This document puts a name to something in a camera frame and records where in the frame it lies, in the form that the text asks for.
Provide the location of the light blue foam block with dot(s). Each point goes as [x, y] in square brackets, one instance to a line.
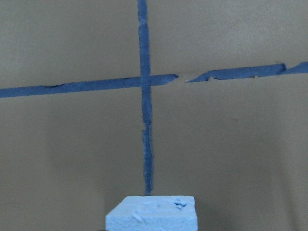
[153, 213]

